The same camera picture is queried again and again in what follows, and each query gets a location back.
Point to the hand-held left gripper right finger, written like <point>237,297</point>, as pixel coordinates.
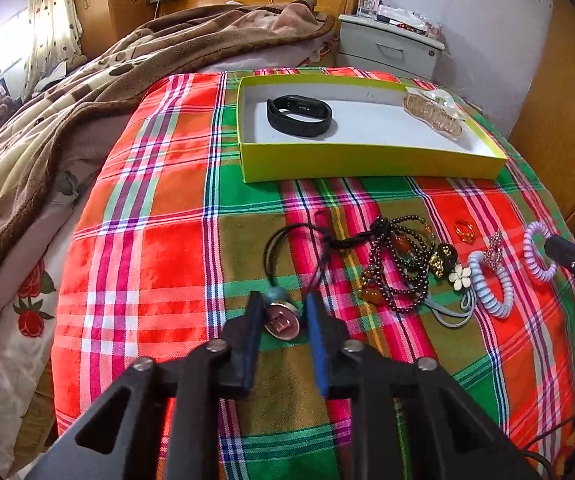
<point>317,342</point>

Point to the red green plaid cloth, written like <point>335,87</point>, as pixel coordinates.
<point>167,260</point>

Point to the dotted cream curtain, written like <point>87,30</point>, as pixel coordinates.
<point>52,20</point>

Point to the pearly white hair clip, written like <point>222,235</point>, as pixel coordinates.
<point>447,99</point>

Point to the white floral bed sheet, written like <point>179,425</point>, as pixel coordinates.
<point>12,340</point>

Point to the wooden wardrobe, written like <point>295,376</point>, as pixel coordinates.
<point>117,0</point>

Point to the heap of small packets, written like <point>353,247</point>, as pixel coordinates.
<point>412,19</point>

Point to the brown fleece blanket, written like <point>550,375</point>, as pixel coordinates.
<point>92,95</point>

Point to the yellow cardboard box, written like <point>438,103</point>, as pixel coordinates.
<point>367,162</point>

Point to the clear glass cup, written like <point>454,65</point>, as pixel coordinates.
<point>368,6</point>

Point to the beige hair claw clip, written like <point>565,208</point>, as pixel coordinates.
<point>432,117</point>

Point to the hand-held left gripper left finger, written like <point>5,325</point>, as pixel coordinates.
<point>254,332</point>

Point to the black fitness band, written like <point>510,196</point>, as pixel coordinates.
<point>287,127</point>

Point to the rhinestone hair clip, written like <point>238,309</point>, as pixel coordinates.
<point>496,250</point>

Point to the grey nightstand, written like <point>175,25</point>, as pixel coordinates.
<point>387,50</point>

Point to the wooden door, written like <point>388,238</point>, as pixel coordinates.
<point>567,110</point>

